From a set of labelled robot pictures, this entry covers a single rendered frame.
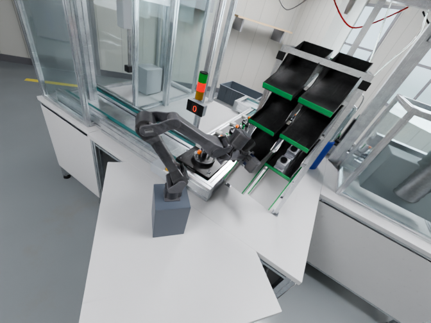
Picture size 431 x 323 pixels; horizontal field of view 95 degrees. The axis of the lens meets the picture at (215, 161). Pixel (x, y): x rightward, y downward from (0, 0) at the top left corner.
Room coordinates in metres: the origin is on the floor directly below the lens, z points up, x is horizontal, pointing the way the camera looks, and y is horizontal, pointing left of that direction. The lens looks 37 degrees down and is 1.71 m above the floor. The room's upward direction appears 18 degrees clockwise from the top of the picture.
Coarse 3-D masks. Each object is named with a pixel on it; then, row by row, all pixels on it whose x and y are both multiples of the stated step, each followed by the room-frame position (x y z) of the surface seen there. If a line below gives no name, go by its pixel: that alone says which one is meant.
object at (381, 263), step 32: (320, 192) 1.17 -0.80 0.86; (320, 224) 1.10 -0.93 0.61; (352, 224) 1.05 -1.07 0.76; (384, 224) 1.03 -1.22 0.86; (320, 256) 1.04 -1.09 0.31; (352, 256) 0.99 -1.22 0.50; (384, 256) 0.95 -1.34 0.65; (416, 256) 0.91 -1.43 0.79; (352, 288) 0.92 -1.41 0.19; (384, 288) 0.88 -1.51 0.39; (416, 288) 0.85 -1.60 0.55; (416, 320) 0.77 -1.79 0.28
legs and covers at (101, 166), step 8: (96, 144) 0.99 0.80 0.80; (96, 152) 0.99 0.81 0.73; (104, 152) 1.09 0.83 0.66; (96, 160) 0.99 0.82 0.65; (104, 160) 1.08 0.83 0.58; (112, 160) 1.15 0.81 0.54; (120, 160) 0.91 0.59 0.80; (96, 168) 1.00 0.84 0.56; (104, 168) 1.03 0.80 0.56; (96, 176) 1.01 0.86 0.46; (104, 176) 1.02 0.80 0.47; (264, 264) 0.54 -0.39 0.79; (272, 272) 0.77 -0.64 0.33; (280, 272) 0.51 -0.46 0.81; (272, 280) 0.68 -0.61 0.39; (280, 280) 0.51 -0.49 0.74; (288, 280) 0.49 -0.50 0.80; (280, 288) 0.49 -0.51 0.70; (288, 288) 0.48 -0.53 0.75; (280, 296) 0.48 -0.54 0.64
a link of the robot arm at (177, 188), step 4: (168, 176) 0.57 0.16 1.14; (168, 180) 0.55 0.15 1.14; (168, 184) 0.53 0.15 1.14; (172, 184) 0.55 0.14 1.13; (176, 184) 0.51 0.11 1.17; (180, 184) 0.52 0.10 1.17; (184, 184) 0.53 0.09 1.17; (168, 188) 0.51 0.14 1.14; (172, 188) 0.51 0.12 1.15; (176, 188) 0.52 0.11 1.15; (180, 188) 0.52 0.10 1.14; (168, 192) 0.50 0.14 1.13; (172, 192) 0.51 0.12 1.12; (176, 192) 0.52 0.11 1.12; (180, 192) 0.52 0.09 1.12
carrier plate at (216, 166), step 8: (192, 152) 1.01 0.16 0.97; (176, 160) 0.90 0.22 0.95; (184, 160) 0.91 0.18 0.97; (192, 160) 0.93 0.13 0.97; (216, 160) 1.00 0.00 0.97; (192, 168) 0.86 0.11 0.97; (200, 168) 0.88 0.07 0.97; (208, 168) 0.91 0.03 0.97; (216, 168) 0.93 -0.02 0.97; (208, 176) 0.84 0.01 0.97
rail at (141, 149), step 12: (108, 120) 1.08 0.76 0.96; (108, 132) 1.04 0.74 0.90; (120, 132) 0.99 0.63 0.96; (120, 144) 1.00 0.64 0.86; (132, 144) 0.96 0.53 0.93; (144, 144) 0.95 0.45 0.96; (144, 156) 0.92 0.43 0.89; (156, 156) 0.88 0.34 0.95; (192, 180) 0.79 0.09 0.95; (204, 180) 0.81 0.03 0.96; (192, 192) 0.78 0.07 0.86; (204, 192) 0.76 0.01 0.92
